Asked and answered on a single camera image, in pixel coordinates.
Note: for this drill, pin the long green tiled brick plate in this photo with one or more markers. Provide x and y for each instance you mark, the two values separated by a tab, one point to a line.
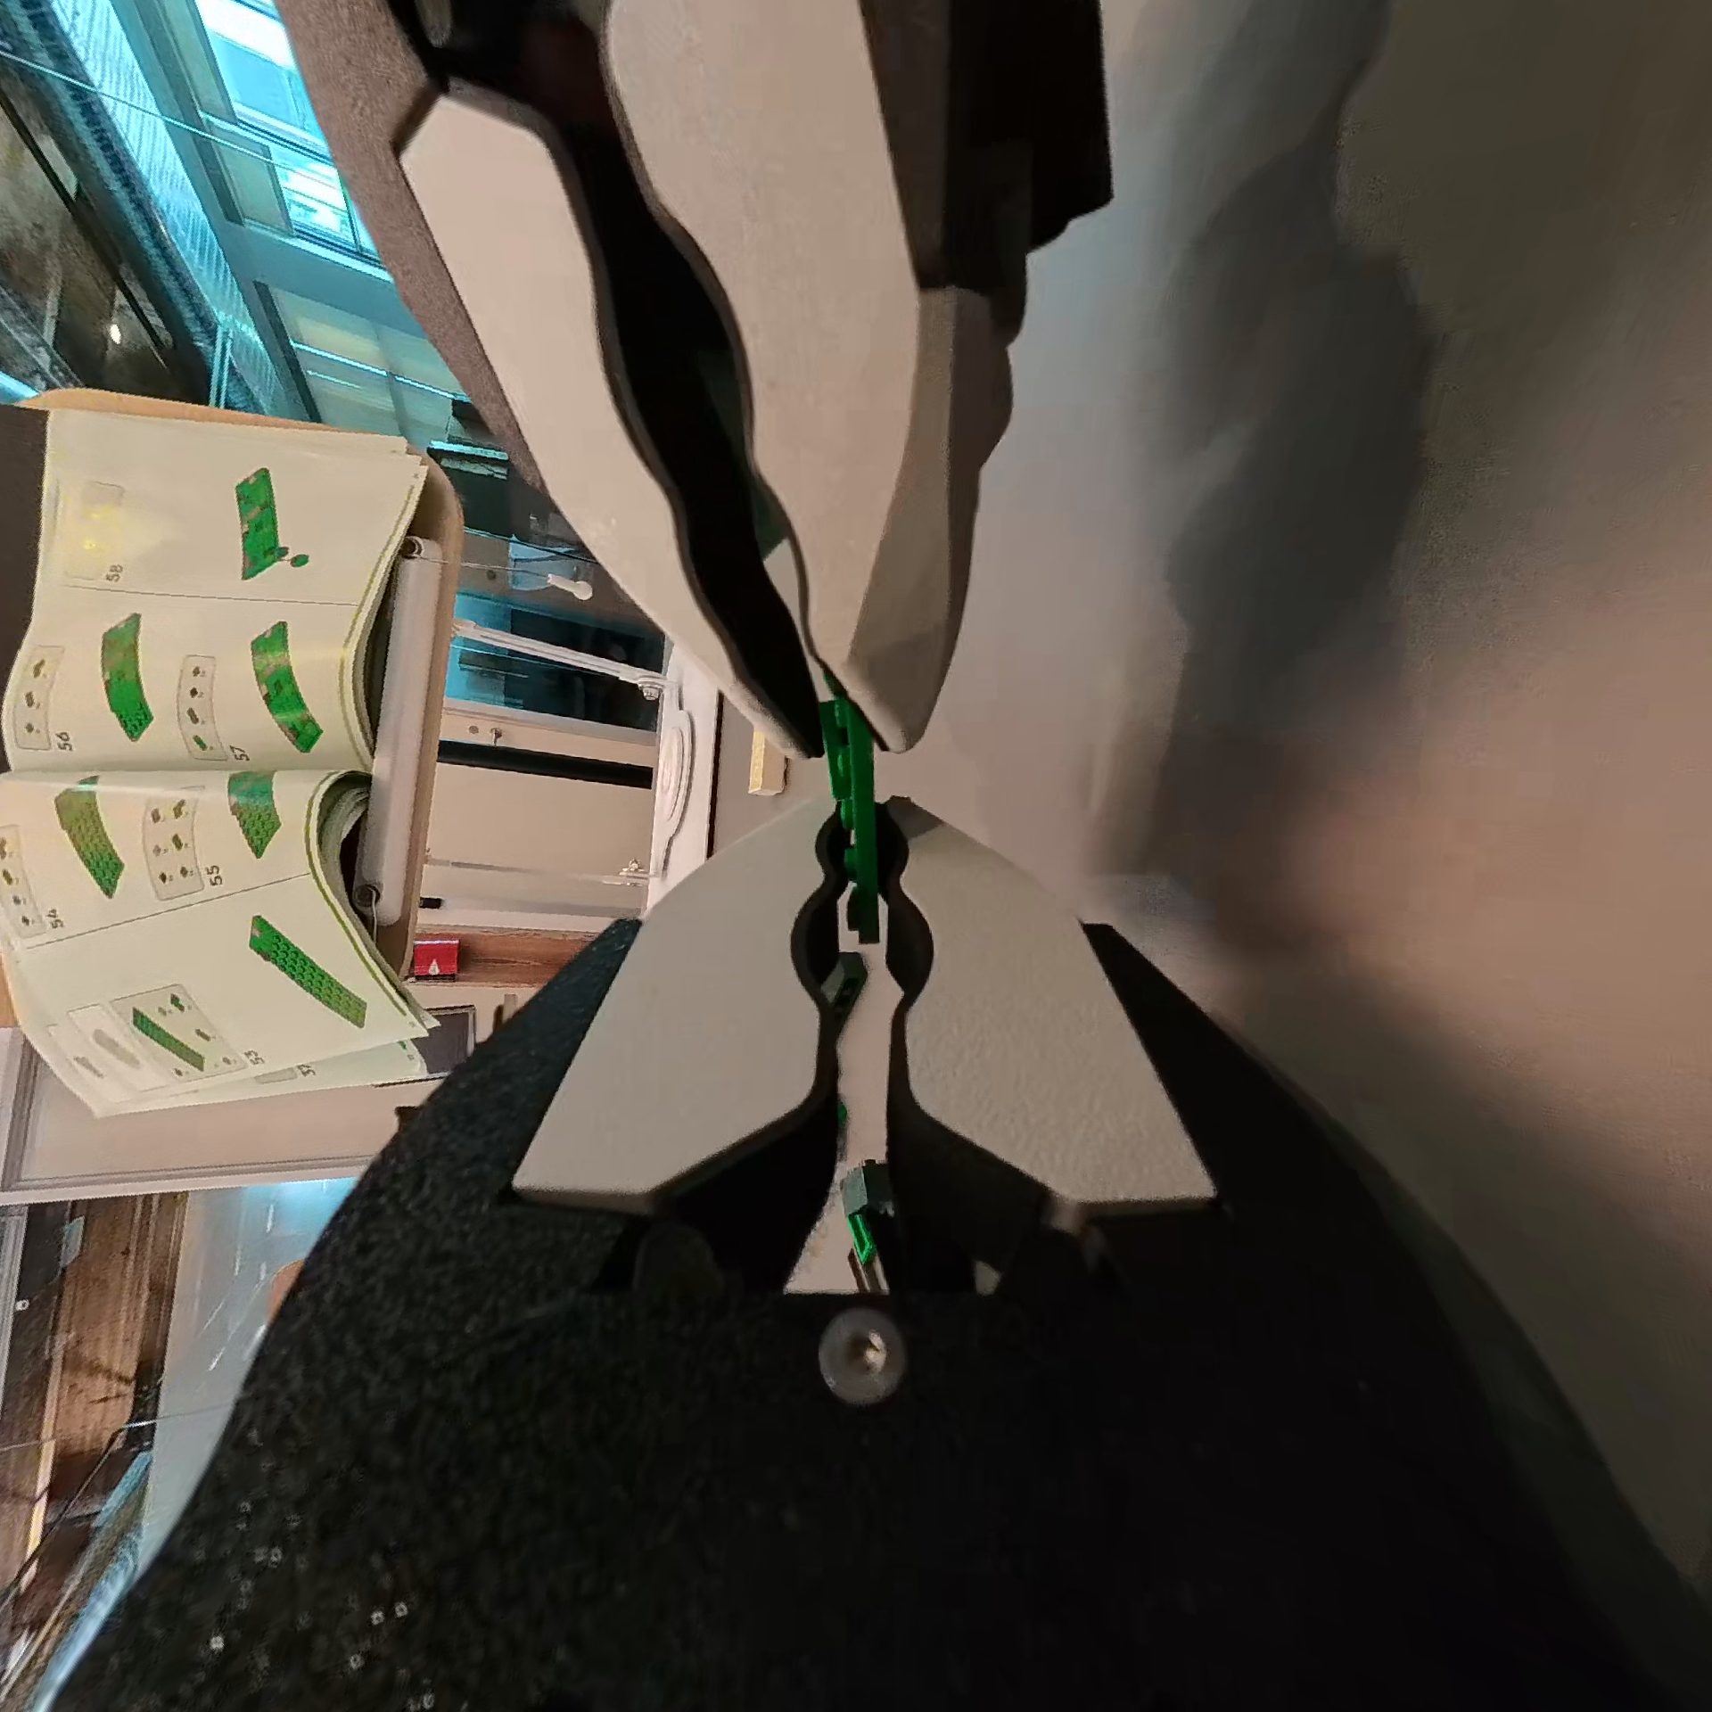
856	804

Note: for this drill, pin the small red box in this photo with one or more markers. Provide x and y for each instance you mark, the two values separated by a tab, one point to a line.
436	958

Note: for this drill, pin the open building instruction booklet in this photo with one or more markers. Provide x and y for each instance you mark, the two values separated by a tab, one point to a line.
200	602

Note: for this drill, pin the cream rectangular brick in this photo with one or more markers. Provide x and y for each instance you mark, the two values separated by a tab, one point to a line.
766	764

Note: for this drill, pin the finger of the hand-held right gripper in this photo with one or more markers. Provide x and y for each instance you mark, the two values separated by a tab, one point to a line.
829	334
535	309

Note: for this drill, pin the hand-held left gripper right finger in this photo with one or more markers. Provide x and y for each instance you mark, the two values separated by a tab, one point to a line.
1044	1057

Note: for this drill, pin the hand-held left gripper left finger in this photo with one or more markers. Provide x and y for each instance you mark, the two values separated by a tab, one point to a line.
695	1017

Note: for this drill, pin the black panel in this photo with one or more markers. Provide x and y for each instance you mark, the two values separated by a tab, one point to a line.
21	534

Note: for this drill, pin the grey desk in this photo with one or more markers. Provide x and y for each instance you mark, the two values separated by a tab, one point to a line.
1338	670

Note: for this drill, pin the small monitor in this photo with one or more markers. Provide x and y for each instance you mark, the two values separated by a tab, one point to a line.
453	1040

